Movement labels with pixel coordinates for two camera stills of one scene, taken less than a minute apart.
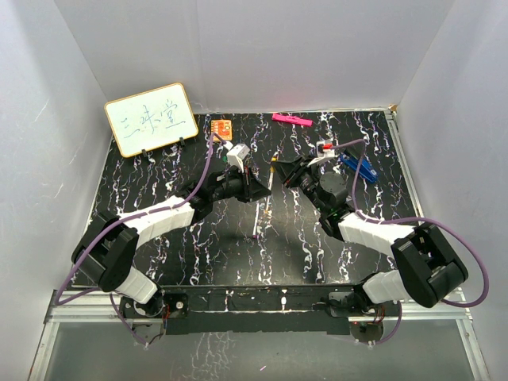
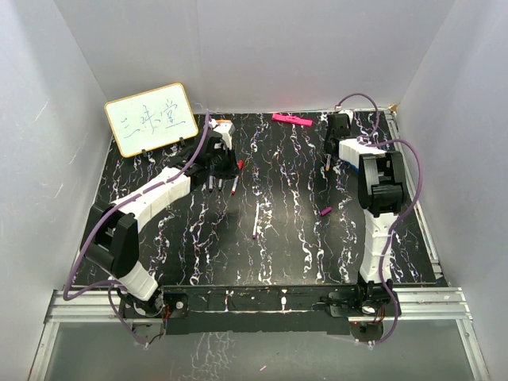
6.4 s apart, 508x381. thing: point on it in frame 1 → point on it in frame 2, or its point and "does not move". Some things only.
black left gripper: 252,189 → 233,168
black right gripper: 290,172 → 328,135
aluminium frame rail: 452,310 does not move
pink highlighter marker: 292,119 does not move
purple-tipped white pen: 254,233 does not move
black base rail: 313,309 does not move
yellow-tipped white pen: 271,176 → 328,162
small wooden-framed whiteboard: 152,118 does not move
